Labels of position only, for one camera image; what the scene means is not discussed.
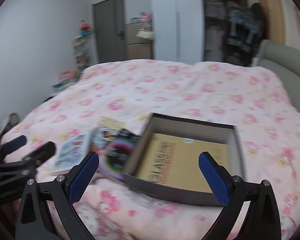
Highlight red and blue plush toy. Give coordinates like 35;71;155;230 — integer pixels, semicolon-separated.
79;22;93;38

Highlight white wire rack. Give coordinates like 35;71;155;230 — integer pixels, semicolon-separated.
72;36;90;68

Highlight pink printed blanket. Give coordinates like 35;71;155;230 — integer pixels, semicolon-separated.
0;59;300;240

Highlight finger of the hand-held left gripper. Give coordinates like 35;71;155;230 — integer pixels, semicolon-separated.
0;135;27;164
0;141;57;180

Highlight white wardrobe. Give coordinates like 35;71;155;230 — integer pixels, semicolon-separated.
150;0;205;63

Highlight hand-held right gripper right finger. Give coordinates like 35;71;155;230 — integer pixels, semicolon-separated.
199;151;282;240

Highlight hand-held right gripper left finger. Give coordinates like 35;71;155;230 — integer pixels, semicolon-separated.
15;151;100;240

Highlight blue denim garment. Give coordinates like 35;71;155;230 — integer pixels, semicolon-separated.
227;9;263;45

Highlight yellow-green sticker packet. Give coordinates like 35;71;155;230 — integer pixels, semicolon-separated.
96;116;127;143

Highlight pile of colourful boxes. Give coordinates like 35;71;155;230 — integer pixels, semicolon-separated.
52;70;78;93

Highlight black cardboard box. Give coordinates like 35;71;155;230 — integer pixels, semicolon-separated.
122;113;247;207

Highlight black and purple booklet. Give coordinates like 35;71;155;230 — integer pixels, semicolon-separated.
104;130;140;183

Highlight white bag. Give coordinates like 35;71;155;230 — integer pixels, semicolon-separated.
136;29;154;40

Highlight silver cartoon packet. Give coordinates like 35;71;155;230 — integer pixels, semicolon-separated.
50;129;95;175

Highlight brown printed card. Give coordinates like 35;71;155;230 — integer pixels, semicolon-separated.
135;133;228;194

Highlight black open shelf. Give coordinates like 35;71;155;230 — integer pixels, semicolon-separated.
201;0;268;67

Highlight grey padded headboard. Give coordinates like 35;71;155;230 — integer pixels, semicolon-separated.
251;40;300;120

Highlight brown cabinet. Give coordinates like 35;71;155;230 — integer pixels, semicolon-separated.
125;22;154;60

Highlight grey door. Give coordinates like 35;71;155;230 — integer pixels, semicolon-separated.
91;0;127;64

